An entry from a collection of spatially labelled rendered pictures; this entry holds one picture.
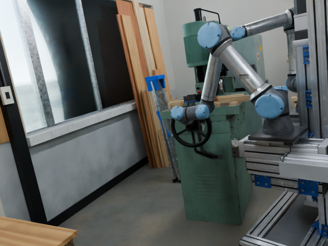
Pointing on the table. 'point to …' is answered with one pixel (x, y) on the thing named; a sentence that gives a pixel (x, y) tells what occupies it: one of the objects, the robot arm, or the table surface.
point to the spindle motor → (204, 55)
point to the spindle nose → (200, 73)
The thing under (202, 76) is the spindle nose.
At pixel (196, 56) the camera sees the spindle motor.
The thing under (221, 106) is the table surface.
